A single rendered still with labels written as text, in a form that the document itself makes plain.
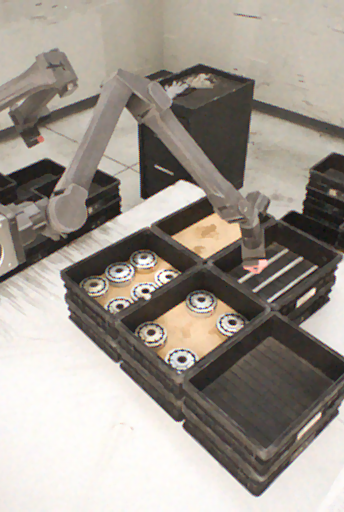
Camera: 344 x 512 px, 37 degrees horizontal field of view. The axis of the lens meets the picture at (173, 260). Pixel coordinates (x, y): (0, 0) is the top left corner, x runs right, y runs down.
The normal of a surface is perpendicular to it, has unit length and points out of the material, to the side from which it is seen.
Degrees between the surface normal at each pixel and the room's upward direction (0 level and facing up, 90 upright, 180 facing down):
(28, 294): 0
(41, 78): 64
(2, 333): 0
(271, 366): 0
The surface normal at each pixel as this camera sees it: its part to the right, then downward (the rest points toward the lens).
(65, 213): 0.61, -0.10
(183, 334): 0.00, -0.77
